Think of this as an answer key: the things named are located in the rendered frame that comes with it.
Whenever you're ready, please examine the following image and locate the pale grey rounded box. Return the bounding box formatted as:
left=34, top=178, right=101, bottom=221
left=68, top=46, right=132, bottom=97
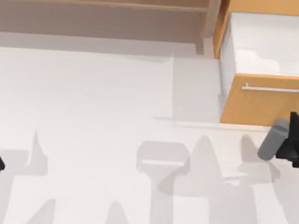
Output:
left=256, top=117, right=291, bottom=162

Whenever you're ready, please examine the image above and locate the pale wooden drawer front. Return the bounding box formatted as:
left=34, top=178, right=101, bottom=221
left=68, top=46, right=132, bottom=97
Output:
left=219, top=71, right=299, bottom=130

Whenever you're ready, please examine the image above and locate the pulled-out drawer with grey inside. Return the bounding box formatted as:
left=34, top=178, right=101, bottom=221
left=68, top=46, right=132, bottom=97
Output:
left=216, top=10, right=299, bottom=107

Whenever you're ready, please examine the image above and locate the wooden cupboard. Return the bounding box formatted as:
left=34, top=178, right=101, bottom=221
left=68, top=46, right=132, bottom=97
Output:
left=211, top=0, right=299, bottom=65

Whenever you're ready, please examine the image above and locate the wooden open shelf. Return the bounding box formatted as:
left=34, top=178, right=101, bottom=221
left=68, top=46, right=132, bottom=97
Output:
left=0, top=0, right=216, bottom=56

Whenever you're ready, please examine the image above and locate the long metal handle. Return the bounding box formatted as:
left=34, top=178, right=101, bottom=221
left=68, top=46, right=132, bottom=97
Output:
left=240, top=82, right=299, bottom=95

